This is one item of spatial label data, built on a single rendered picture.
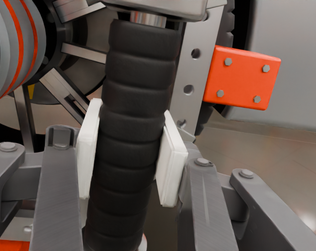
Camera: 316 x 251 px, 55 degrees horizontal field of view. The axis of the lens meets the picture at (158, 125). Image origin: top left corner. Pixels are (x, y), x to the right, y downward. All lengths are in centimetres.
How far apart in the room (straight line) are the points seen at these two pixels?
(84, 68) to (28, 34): 35
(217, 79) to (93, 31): 35
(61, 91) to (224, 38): 26
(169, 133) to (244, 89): 26
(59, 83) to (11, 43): 21
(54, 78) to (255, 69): 29
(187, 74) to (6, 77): 20
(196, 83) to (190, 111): 4
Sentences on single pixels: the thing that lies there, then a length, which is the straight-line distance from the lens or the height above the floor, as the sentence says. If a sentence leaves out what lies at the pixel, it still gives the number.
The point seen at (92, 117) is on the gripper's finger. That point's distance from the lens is 16.
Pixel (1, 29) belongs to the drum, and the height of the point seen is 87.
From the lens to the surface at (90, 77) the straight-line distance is 68.
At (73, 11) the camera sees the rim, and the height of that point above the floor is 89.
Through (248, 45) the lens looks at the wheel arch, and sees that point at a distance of 61.
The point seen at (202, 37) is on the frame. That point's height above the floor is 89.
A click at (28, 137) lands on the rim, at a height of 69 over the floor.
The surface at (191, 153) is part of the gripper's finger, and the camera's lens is 15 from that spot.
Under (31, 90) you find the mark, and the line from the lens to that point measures 70.
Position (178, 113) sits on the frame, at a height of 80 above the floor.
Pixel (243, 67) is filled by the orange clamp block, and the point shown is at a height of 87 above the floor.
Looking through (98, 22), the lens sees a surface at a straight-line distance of 66.
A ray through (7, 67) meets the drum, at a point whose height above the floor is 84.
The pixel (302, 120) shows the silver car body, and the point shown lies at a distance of 69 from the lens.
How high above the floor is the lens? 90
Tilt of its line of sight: 18 degrees down
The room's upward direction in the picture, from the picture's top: 11 degrees clockwise
